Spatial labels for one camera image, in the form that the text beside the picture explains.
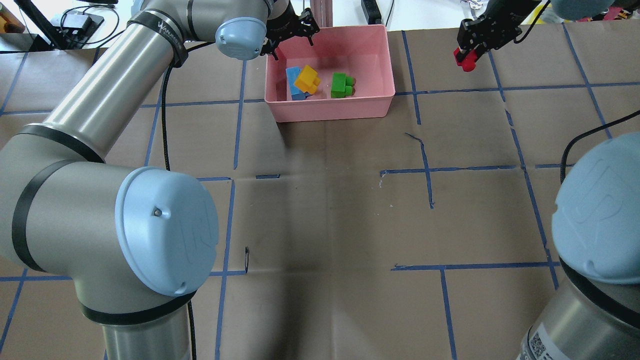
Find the pink plastic box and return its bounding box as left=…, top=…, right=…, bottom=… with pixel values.
left=264, top=24, right=396, bottom=123

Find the green toy block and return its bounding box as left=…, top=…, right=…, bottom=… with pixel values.
left=330, top=71, right=356, bottom=99

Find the blue toy block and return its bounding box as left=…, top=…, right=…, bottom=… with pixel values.
left=285, top=66, right=309, bottom=101

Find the red toy block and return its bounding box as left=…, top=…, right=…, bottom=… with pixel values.
left=454, top=48, right=478, bottom=73

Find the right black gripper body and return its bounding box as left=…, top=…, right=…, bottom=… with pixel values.
left=475, top=0, right=541, bottom=51

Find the aluminium frame post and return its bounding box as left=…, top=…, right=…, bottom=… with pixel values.
left=310, top=0, right=334, bottom=28

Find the yellow toy block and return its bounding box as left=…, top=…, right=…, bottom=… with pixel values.
left=295, top=64, right=322, bottom=95

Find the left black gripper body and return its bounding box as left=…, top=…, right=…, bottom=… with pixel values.
left=266, top=0, right=309, bottom=43

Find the black power strip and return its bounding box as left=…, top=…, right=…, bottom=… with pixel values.
left=360, top=0, right=383, bottom=25

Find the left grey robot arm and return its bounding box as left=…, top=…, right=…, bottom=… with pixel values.
left=1, top=0, right=320, bottom=360

